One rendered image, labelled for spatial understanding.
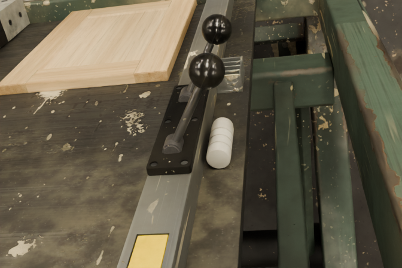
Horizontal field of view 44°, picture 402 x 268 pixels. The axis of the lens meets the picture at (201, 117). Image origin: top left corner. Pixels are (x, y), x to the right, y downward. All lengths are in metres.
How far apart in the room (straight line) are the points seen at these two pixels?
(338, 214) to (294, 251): 0.72
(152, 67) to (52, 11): 0.51
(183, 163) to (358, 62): 0.30
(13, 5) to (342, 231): 0.95
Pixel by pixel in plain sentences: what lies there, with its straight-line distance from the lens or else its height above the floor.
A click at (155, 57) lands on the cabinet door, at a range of 0.91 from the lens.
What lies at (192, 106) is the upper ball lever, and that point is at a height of 1.52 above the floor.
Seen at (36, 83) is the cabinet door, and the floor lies 1.24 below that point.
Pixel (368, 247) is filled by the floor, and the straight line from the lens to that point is 2.12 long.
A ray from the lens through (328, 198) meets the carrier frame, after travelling 1.28.
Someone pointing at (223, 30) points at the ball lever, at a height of 1.45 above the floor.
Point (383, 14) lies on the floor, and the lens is 2.13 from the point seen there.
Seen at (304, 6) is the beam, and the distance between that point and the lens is 1.22.
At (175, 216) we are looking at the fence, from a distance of 0.49.
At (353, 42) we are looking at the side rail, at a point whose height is 1.28.
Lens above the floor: 2.05
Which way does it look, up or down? 80 degrees down
